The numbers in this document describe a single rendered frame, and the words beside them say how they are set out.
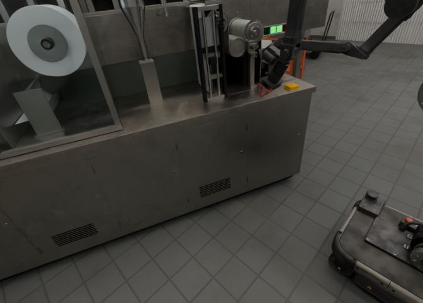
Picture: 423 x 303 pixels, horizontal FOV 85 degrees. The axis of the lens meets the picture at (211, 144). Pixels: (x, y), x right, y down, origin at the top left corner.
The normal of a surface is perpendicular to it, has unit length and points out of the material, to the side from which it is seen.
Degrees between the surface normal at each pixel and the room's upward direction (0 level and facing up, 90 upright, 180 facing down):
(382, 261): 0
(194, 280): 0
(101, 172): 90
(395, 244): 0
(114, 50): 90
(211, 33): 90
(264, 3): 90
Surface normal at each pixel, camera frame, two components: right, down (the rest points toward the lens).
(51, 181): 0.35, 0.50
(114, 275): -0.09, -0.83
